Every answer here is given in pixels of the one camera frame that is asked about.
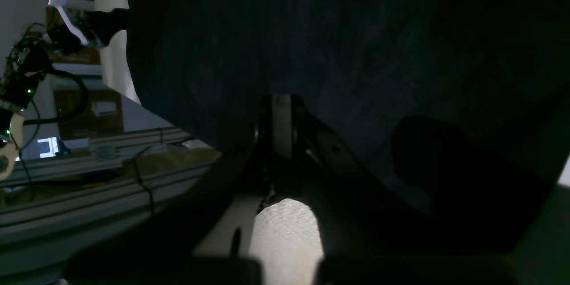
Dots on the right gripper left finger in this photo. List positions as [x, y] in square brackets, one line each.
[204, 237]

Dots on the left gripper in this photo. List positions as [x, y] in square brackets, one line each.
[82, 29]

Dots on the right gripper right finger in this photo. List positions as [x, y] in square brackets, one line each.
[480, 205]

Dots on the black t-shirt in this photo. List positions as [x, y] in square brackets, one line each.
[497, 68]

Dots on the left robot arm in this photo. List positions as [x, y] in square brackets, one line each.
[29, 63]

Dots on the aluminium frame rails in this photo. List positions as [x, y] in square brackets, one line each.
[64, 202]

